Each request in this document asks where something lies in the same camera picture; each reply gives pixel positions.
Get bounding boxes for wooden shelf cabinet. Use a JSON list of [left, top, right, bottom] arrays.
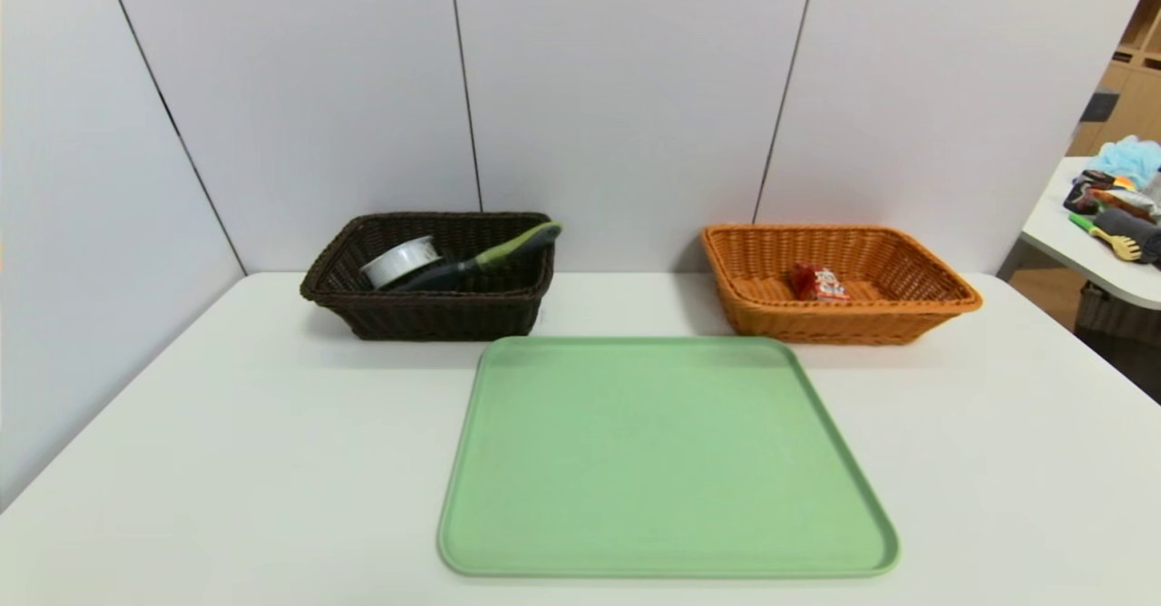
[[1068, 0, 1161, 157]]

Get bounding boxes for dark brown wicker basket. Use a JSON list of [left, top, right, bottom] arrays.
[[300, 211, 556, 342]]

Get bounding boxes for light green plastic tray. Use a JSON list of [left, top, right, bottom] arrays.
[[437, 336, 902, 580]]

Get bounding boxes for grey brush green handle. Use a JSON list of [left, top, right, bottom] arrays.
[[388, 221, 563, 294]]

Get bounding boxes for red milk carton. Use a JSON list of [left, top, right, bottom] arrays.
[[789, 262, 851, 303]]

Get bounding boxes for dark wicker storage basket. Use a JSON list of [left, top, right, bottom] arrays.
[[1076, 279, 1161, 346]]

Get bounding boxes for white side table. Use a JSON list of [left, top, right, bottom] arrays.
[[1021, 156, 1161, 310]]

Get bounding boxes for dark grey square object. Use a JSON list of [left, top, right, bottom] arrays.
[[1080, 88, 1122, 123]]

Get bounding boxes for white round plastic container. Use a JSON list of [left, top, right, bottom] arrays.
[[360, 235, 443, 290]]

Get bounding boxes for colourful snack packets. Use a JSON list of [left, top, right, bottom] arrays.
[[1063, 170, 1161, 222]]

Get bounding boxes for light blue cloth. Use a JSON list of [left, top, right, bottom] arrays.
[[1079, 135, 1161, 188]]

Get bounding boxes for orange wicker basket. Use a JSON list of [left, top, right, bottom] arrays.
[[700, 223, 984, 346]]

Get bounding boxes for dark grey cloth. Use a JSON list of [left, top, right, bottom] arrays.
[[1094, 208, 1161, 265]]

